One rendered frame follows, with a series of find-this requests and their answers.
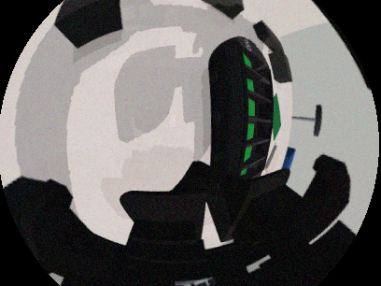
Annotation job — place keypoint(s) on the flat green panel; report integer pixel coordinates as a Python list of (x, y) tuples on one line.
[(276, 120)]

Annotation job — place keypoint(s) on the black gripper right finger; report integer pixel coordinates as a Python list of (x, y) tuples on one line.
[(228, 196)]

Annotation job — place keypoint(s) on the beige flat rectangular slab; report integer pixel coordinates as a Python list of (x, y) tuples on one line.
[(271, 161)]

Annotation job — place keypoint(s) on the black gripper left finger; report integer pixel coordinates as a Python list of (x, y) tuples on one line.
[(185, 203)]

